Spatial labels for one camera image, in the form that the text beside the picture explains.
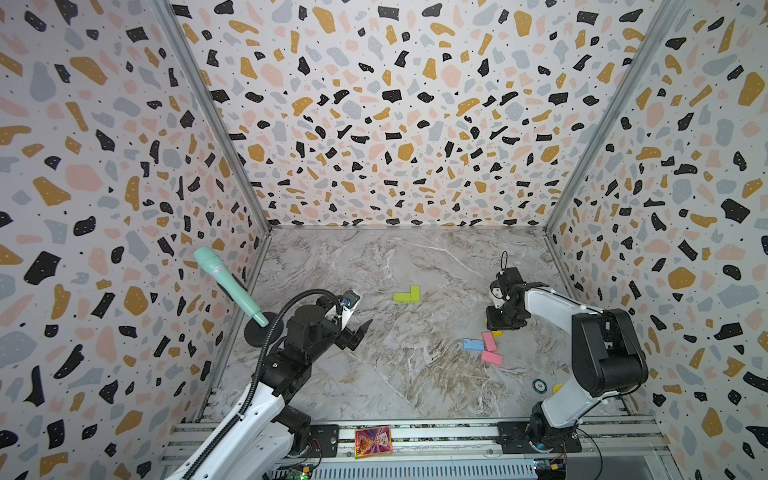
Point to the mint green toy microphone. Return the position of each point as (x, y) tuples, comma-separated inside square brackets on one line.
[(212, 264)]

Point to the pink block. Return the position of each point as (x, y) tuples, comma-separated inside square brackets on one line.
[(492, 358), (489, 342)]

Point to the blue block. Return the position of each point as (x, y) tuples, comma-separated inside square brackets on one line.
[(473, 345)]

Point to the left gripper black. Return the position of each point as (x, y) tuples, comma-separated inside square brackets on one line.
[(350, 338)]

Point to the pink block upper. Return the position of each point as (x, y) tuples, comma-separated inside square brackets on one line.
[(489, 342)]

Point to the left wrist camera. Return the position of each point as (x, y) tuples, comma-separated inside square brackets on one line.
[(349, 300)]

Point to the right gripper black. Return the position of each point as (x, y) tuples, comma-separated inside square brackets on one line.
[(494, 323)]

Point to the pink block lower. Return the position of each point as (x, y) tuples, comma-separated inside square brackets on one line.
[(492, 358)]

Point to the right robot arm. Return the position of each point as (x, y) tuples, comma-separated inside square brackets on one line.
[(607, 360)]

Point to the aluminium front rail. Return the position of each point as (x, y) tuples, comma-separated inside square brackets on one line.
[(603, 447)]

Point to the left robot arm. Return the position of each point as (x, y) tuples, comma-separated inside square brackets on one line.
[(262, 428)]

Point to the colourful card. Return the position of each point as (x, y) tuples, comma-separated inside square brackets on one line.
[(374, 441)]

